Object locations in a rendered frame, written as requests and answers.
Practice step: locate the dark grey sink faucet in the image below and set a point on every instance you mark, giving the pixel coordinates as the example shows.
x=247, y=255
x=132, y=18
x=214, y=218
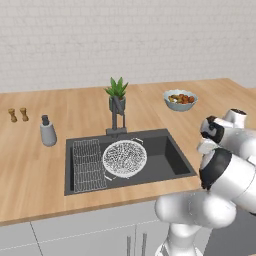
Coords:
x=115, y=125

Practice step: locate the mixed fruit pile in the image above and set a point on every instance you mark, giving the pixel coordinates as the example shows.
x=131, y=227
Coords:
x=181, y=98

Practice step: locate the narrow grey cabinet door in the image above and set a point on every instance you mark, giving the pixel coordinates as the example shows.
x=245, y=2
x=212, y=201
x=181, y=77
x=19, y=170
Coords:
x=153, y=238

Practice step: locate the pale blue bowl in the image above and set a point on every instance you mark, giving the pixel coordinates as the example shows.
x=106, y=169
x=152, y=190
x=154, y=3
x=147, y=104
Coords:
x=180, y=106

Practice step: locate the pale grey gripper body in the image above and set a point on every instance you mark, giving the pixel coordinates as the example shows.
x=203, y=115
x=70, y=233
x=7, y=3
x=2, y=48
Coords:
x=206, y=146

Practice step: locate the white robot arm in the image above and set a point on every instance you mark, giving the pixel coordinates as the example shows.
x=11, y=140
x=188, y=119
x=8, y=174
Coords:
x=200, y=208

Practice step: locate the wide grey cabinet door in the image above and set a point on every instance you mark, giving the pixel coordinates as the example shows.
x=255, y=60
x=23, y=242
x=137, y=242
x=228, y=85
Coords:
x=86, y=245

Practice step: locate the small brown shaker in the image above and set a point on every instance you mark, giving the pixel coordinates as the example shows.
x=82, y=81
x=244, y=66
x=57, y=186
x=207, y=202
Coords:
x=24, y=114
x=13, y=116

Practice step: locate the grey false drawer front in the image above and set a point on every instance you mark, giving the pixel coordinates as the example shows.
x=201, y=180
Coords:
x=86, y=221

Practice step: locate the grey corner cabinet front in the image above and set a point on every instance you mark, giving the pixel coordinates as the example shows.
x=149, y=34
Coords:
x=15, y=240

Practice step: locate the dark grey sink basin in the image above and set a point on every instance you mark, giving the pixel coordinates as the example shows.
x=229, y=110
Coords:
x=166, y=156

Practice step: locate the grey soap dispenser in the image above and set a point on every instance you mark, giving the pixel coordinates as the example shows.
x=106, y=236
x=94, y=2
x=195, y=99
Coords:
x=48, y=133

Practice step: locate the white mesh colander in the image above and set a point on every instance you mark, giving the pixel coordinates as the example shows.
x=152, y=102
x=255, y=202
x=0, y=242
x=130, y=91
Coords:
x=124, y=158

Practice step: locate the green plant in grey pot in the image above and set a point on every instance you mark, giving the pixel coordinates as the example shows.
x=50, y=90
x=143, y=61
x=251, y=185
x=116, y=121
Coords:
x=116, y=90

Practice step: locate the dark grey dishwasher front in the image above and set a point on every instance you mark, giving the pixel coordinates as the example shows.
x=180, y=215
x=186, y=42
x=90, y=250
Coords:
x=233, y=236

